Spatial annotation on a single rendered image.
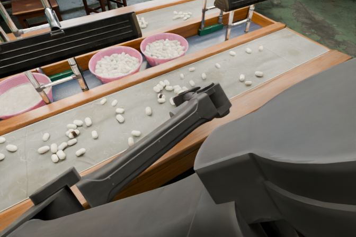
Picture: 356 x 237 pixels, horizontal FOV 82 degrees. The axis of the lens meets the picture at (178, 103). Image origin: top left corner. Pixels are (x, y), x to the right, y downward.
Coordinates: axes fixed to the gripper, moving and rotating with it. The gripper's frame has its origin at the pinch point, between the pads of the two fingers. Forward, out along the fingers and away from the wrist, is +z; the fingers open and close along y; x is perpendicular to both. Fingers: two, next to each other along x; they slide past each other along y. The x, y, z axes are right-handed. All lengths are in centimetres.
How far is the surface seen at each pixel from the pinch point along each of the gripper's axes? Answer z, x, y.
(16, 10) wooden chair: 199, -123, 62
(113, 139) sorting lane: 10.1, 5.1, 26.1
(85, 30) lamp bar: -3.6, -30.1, 21.0
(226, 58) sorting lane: 24.4, -6.3, -42.9
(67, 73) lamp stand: 52, -27, 34
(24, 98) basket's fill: 42, -22, 53
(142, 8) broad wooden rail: 80, -58, -28
